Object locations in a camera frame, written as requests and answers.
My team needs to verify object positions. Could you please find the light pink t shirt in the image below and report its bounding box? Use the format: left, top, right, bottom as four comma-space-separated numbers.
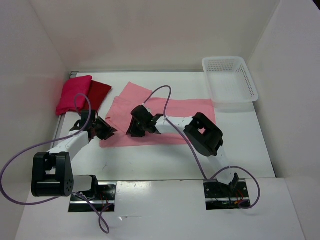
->
100, 82, 216, 149

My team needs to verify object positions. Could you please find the dark red t shirt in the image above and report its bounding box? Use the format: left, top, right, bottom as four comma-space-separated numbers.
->
87, 80, 112, 111

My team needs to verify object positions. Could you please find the magenta t shirt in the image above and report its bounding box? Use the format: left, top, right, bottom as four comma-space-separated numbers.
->
55, 75, 93, 116

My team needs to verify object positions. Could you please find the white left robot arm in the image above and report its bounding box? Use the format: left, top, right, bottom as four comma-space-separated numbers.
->
31, 110, 118, 197

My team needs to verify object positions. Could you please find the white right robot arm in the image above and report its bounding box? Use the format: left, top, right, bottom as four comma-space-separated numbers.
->
126, 105, 239, 197

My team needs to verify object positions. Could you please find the white plastic basket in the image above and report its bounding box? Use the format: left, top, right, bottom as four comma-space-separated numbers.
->
202, 56, 259, 108

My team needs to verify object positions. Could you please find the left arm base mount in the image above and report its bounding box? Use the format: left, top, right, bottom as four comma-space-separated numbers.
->
68, 181, 117, 213

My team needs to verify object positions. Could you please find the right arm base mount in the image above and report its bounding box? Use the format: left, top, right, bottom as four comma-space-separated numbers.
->
203, 180, 251, 210

